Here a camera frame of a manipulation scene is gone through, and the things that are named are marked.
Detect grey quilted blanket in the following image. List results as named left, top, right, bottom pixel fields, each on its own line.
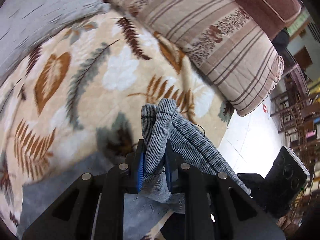
left=0, top=0, right=112, bottom=80

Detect wooden chair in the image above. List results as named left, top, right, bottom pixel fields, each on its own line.
left=271, top=65, right=320, bottom=155

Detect leaf print blanket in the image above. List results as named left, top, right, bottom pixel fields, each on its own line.
left=0, top=12, right=235, bottom=240

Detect striped beige pillow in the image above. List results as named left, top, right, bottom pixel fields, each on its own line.
left=101, top=0, right=285, bottom=117

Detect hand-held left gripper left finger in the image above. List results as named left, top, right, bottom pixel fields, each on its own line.
left=22, top=139, right=146, bottom=240

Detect brown bed headboard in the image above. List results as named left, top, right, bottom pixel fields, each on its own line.
left=207, top=0, right=302, bottom=40

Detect blue denim pants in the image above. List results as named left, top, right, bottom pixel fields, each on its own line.
left=17, top=98, right=252, bottom=240

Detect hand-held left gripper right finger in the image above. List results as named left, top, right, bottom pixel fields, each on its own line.
left=164, top=140, right=286, bottom=240

